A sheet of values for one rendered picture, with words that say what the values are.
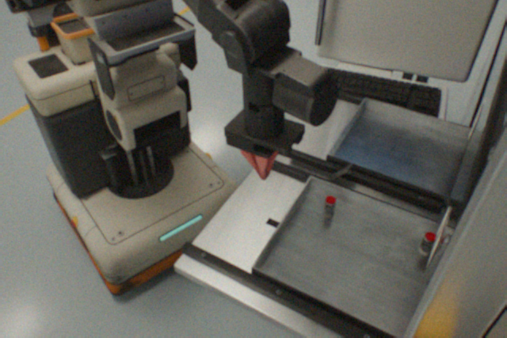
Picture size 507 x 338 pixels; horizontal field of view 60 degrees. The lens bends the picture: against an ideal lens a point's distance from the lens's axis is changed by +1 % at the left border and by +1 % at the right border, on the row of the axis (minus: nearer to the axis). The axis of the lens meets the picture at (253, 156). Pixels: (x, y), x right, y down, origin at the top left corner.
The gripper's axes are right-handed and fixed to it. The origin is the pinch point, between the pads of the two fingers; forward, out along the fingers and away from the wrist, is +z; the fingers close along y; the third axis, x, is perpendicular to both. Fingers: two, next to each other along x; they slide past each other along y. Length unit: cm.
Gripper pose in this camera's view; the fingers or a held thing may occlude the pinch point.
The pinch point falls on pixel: (264, 173)
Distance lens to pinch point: 68.1
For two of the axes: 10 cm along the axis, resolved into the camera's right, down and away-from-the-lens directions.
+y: 8.7, 3.1, -3.9
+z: 0.3, 7.6, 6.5
